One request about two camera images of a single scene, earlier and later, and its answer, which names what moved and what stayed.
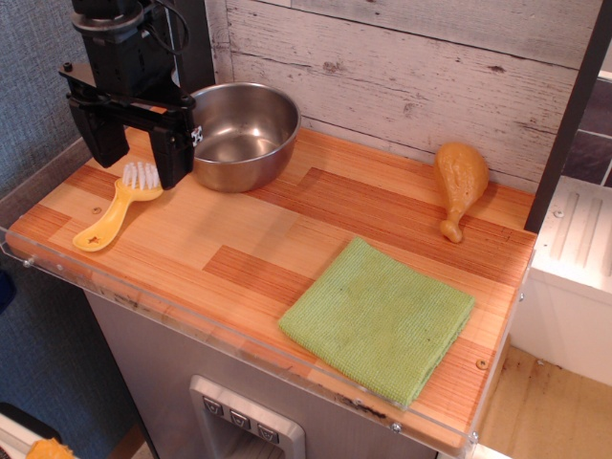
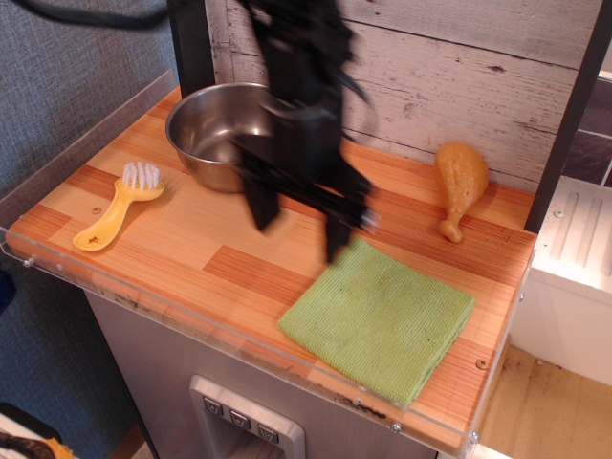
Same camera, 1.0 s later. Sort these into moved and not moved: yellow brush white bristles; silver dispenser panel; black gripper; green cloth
Moved: black gripper
Not moved: green cloth; silver dispenser panel; yellow brush white bristles
